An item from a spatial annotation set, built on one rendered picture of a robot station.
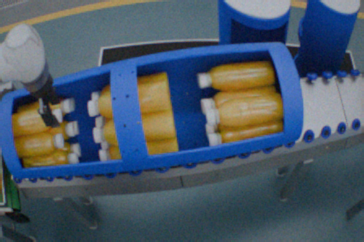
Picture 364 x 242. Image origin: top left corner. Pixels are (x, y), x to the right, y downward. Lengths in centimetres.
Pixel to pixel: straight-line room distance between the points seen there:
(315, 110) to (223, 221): 98
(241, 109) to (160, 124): 19
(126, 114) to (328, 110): 69
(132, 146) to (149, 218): 118
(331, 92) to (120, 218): 129
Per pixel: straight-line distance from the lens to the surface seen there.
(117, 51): 254
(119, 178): 144
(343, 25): 178
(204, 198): 236
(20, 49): 92
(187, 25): 276
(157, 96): 122
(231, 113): 125
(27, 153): 133
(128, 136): 119
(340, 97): 159
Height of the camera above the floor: 229
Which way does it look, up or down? 67 degrees down
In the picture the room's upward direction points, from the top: 7 degrees counter-clockwise
